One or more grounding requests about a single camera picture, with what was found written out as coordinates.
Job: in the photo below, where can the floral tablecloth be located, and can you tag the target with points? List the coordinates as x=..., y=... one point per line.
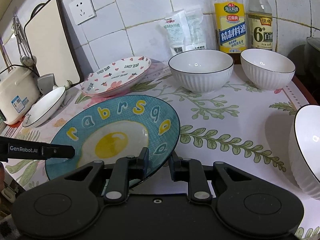
x=239, y=124

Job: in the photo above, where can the small white ribbed bowl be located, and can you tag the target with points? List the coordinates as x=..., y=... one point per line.
x=266, y=69

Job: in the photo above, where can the white vinegar bottle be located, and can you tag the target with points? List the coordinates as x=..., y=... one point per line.
x=259, y=13

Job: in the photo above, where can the white salt bag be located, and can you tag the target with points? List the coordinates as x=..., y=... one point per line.
x=184, y=30

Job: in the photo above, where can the cream cutting board black rim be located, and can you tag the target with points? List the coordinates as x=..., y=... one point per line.
x=50, y=42

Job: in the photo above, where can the hanging metal utensils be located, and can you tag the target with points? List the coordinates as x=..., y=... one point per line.
x=26, y=58

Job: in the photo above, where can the cooking wine bottle yellow label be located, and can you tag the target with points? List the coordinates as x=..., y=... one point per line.
x=230, y=25

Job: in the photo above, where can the white plate black rim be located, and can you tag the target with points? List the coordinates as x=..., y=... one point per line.
x=41, y=111

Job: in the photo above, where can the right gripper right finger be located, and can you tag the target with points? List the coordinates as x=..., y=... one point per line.
x=191, y=171

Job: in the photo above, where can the lovely bear rabbit plate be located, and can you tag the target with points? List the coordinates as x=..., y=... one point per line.
x=116, y=77

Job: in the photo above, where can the cleaver with cream handle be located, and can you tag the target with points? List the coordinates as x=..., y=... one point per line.
x=46, y=83

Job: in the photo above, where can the blue egg plate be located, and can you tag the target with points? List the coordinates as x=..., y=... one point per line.
x=117, y=128

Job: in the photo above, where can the large white ribbed bowl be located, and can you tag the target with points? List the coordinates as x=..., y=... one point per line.
x=201, y=71

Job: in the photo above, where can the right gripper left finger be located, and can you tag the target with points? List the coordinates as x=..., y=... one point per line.
x=126, y=169

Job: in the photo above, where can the cream rice cooker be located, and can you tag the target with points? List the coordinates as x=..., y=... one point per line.
x=19, y=92

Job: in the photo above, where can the white wall socket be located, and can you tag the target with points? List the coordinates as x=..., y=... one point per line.
x=82, y=10

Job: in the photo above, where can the black wok with lid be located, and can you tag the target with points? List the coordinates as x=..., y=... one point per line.
x=306, y=60

